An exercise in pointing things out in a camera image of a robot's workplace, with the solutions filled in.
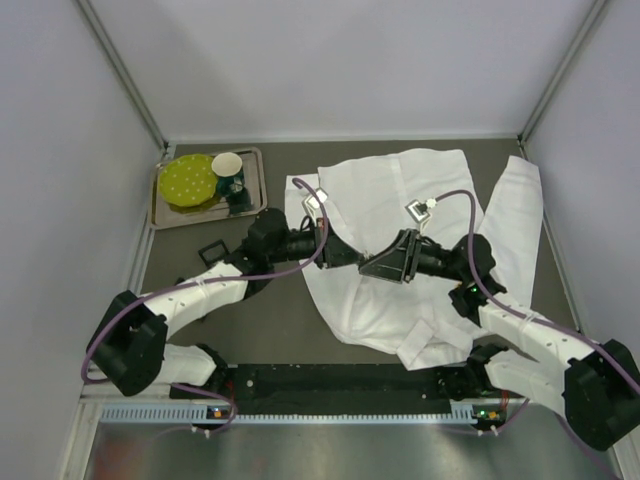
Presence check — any white shirt garment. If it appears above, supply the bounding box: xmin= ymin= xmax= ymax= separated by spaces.
xmin=303 ymin=149 xmax=543 ymax=370

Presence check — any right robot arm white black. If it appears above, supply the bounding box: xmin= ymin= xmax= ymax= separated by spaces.
xmin=358 ymin=230 xmax=639 ymax=451

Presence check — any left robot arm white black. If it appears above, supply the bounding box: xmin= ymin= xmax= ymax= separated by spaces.
xmin=86 ymin=209 xmax=363 ymax=396

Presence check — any silver metal tray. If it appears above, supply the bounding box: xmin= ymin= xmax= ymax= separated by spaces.
xmin=148 ymin=147 xmax=267 ymax=230

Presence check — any white cup dark base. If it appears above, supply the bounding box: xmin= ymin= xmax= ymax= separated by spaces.
xmin=211 ymin=152 xmax=245 ymax=197

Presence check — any green polka dot plate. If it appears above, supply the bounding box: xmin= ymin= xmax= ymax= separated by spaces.
xmin=157 ymin=154 xmax=217 ymax=208

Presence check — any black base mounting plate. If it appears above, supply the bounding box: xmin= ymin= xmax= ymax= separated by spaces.
xmin=168 ymin=363 xmax=509 ymax=416

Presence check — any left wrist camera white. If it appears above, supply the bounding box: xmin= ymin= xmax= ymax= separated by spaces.
xmin=302 ymin=188 xmax=328 ymax=219

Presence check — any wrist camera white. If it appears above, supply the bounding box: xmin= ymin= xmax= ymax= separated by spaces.
xmin=405 ymin=198 xmax=437 ymax=227
xmin=302 ymin=188 xmax=328 ymax=219

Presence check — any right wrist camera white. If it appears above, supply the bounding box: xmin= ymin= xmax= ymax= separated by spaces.
xmin=405 ymin=198 xmax=437 ymax=227

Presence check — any black square frame left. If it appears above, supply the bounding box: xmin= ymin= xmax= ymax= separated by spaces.
xmin=198 ymin=239 xmax=229 ymax=269

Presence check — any grey slotted cable duct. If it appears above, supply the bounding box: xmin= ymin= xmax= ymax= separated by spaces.
xmin=99 ymin=403 xmax=511 ymax=425

